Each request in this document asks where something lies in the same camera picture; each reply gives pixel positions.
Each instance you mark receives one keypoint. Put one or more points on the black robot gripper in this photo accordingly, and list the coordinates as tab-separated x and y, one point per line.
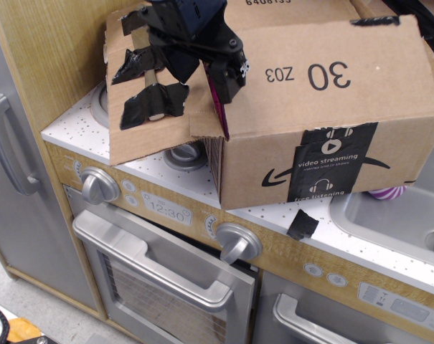
184	33

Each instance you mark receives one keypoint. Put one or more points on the large cardboard box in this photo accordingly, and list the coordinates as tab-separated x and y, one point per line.
332	105

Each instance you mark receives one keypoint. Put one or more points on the magenta marker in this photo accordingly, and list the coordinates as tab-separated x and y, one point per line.
218	104

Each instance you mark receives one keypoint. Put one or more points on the grey stove burner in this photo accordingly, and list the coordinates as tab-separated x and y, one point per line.
186	157

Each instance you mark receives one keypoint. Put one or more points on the silver left stove knob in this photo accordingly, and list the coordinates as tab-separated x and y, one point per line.
98	186

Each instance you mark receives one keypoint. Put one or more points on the silver stove knob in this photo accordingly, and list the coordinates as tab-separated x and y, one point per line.
98	186
237	242

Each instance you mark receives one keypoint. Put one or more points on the silver right stove knob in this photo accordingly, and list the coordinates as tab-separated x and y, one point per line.
237	242

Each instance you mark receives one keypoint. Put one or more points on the black tape scrap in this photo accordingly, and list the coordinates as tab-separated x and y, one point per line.
303	226

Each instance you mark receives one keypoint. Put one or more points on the silver oven door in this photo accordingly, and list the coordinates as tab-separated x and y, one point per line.
160	287

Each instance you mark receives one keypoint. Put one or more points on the purple white striped ball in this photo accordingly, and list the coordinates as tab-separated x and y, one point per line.
384	194

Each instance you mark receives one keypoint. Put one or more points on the silver dishwasher door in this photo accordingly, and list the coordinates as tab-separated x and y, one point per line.
290	313

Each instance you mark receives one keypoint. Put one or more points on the grey toy sink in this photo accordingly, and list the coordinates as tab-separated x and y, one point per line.
404	225

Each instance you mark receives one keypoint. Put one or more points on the orange object on floor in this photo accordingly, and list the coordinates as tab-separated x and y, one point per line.
21	331

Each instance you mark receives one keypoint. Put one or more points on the black tape on fork handle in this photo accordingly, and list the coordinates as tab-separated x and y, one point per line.
376	21

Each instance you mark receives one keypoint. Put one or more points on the silver fridge door handle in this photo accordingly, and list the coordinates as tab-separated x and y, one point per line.
23	184

